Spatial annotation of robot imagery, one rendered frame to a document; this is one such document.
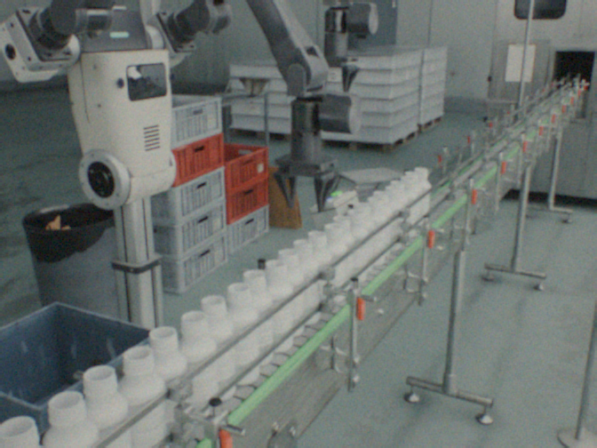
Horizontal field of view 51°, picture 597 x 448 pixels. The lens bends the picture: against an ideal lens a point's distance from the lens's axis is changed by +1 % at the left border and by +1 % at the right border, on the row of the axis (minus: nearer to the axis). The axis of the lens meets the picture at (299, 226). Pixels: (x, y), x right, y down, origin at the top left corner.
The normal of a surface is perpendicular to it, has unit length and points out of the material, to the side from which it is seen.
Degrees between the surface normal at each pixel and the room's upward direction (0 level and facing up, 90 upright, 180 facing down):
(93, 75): 90
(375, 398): 0
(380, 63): 90
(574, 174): 90
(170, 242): 90
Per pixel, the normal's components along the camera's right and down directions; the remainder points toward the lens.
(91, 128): -0.47, 0.45
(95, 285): 0.69, 0.29
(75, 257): 0.36, 0.36
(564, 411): 0.00, -0.95
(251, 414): 0.88, 0.15
